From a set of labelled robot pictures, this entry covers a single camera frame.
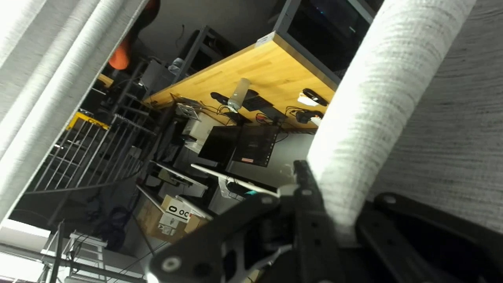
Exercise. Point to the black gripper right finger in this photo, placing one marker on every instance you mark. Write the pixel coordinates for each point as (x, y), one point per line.
(418, 246)

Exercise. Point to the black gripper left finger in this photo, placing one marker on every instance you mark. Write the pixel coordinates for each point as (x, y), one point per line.
(308, 237)

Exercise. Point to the grey fabric curtain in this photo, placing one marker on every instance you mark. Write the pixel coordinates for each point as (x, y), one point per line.
(418, 105)

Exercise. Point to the white flat board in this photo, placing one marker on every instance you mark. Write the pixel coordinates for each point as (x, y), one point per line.
(224, 179)

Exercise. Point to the black computer case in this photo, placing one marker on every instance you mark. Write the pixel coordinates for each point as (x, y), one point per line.
(245, 147)

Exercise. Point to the brown cardboard box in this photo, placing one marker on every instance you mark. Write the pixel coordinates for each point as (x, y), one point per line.
(157, 221)

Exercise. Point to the silver device on table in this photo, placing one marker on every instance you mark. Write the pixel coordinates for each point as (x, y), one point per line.
(239, 95)

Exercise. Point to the wooden work table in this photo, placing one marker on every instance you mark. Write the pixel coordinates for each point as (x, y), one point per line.
(261, 73)

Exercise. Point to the black computer monitor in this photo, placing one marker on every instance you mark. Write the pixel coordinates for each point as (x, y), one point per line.
(324, 32)

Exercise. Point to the white step ladder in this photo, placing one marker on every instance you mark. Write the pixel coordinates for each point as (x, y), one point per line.
(86, 246)

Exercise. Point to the orange cone shaped object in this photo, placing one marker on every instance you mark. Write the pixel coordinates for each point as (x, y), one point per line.
(119, 57)

